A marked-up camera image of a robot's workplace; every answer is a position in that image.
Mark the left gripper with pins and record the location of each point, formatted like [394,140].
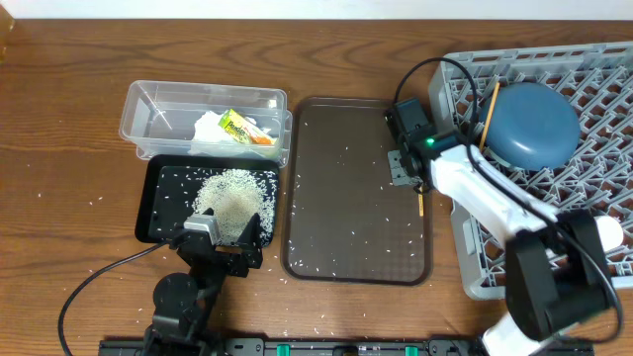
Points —
[246,259]

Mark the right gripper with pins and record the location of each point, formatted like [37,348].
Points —
[403,176]

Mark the wooden chopstick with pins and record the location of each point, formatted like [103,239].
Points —
[421,205]
[489,116]

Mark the white tissue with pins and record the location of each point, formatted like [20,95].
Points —
[211,139]

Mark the yellow green snack wrapper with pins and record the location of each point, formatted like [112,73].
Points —
[242,130]

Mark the dark blue plate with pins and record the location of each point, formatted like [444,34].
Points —
[533,127]

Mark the pink cup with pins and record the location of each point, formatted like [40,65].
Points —
[610,232]

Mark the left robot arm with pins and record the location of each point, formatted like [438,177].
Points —
[183,302]

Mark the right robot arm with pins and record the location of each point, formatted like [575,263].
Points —
[556,275]

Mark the black waste tray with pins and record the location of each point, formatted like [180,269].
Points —
[172,183]

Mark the grey dishwasher rack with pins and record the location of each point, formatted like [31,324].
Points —
[596,79]

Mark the pile of rice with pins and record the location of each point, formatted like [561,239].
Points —
[235,195]

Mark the brown serving tray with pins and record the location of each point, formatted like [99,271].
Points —
[347,220]

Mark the clear plastic bin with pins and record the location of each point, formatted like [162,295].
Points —
[159,116]

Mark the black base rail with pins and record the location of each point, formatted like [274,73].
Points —
[260,347]

